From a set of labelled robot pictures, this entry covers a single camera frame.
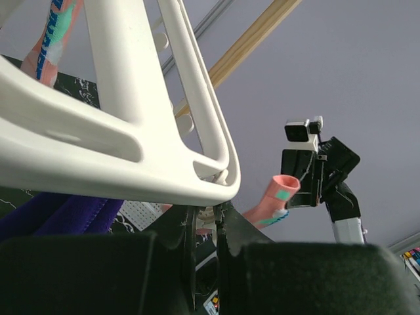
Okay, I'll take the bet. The white plastic clip hanger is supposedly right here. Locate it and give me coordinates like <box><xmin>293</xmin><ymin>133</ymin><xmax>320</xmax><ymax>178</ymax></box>
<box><xmin>1</xmin><ymin>1</ymin><xmax>241</xmax><ymax>206</ymax></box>

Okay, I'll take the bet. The pink patterned sock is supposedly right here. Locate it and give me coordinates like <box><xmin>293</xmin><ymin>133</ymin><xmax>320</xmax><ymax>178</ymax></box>
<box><xmin>20</xmin><ymin>0</ymin><xmax>84</xmax><ymax>87</ymax></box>
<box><xmin>243</xmin><ymin>175</ymin><xmax>301</xmax><ymax>229</ymax></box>

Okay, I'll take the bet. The white plastic basket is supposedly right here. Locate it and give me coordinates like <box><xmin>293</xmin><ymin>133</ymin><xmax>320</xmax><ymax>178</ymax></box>
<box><xmin>111</xmin><ymin>200</ymin><xmax>163</xmax><ymax>233</ymax></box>

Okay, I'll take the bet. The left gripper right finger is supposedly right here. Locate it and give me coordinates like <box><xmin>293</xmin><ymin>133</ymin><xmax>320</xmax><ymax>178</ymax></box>
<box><xmin>215</xmin><ymin>204</ymin><xmax>419</xmax><ymax>314</ymax></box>

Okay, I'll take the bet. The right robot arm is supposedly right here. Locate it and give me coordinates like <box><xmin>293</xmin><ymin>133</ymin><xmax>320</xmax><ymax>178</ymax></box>
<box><xmin>281</xmin><ymin>135</ymin><xmax>366</xmax><ymax>244</ymax></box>

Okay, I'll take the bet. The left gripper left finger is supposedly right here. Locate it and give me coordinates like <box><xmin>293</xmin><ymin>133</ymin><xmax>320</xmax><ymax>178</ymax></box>
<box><xmin>1</xmin><ymin>205</ymin><xmax>196</xmax><ymax>314</ymax></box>

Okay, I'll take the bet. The wooden clothes rack frame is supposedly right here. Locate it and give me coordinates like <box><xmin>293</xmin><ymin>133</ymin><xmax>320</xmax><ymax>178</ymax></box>
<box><xmin>173</xmin><ymin>0</ymin><xmax>303</xmax><ymax>119</ymax></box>

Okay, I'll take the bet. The purple sock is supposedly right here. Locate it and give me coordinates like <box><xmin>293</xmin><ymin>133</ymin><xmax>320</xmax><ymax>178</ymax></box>
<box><xmin>1</xmin><ymin>192</ymin><xmax>124</xmax><ymax>242</ymax></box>

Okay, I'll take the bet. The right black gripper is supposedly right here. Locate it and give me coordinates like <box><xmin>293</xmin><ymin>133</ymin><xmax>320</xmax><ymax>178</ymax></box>
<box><xmin>281</xmin><ymin>136</ymin><xmax>360</xmax><ymax>209</ymax></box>

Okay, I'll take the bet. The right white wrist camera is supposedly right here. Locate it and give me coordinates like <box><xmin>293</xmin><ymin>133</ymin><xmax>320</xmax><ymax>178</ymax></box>
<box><xmin>284</xmin><ymin>116</ymin><xmax>324</xmax><ymax>153</ymax></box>

